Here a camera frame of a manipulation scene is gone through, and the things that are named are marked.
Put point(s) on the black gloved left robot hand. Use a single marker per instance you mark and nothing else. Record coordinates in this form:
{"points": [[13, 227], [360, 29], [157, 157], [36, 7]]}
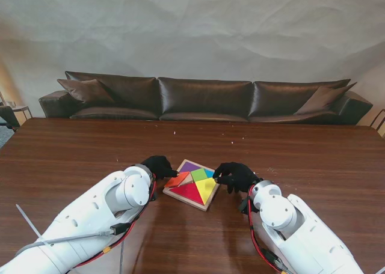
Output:
{"points": [[159, 166]]}

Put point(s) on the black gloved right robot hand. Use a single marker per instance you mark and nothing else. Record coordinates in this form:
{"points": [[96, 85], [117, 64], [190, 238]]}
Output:
{"points": [[240, 176]]}

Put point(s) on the orange parallelogram piece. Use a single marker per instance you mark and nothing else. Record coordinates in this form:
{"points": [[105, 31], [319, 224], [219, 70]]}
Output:
{"points": [[177, 179]]}

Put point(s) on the purple triangle piece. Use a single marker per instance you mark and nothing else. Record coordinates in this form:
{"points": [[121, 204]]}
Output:
{"points": [[189, 167]]}

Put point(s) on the small blue triangle piece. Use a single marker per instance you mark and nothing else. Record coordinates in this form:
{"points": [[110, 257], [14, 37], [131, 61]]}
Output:
{"points": [[209, 173]]}

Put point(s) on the small beige triangle piece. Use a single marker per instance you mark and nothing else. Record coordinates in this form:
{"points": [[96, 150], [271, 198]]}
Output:
{"points": [[189, 181]]}

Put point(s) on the large yellow triangle piece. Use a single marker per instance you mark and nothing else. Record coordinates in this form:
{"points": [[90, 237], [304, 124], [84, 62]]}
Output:
{"points": [[207, 188]]}

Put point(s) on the large red triangle piece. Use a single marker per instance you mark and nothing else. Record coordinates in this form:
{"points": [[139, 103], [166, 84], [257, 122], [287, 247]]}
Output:
{"points": [[189, 193]]}

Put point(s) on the green square piece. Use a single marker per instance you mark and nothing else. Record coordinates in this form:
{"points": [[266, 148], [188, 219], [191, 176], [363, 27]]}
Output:
{"points": [[199, 175]]}

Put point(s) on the square wooden tangram tray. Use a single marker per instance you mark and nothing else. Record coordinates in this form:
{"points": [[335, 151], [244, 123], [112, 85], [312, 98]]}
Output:
{"points": [[195, 206]]}

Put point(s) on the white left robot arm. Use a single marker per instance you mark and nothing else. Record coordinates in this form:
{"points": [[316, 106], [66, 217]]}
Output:
{"points": [[84, 226]]}

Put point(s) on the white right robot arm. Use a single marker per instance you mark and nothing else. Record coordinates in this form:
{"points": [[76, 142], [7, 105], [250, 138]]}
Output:
{"points": [[297, 232]]}

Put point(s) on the brown leather sofa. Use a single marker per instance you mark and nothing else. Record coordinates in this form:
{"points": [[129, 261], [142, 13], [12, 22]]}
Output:
{"points": [[204, 99]]}

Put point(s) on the brown sofa cushion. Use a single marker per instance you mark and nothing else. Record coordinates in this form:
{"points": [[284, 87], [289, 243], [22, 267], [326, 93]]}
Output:
{"points": [[87, 92], [323, 101]]}

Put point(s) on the white zip tie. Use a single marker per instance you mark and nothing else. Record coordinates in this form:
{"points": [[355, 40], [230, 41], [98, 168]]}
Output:
{"points": [[30, 223], [381, 270]]}

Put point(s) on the side table with metal legs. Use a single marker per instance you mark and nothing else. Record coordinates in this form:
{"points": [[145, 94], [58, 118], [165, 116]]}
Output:
{"points": [[18, 111]]}

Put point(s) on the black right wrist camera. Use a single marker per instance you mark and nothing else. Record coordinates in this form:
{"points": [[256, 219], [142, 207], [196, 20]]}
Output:
{"points": [[244, 206]]}

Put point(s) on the dark metal chair frame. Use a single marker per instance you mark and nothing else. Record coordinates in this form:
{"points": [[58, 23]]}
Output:
{"points": [[377, 122]]}

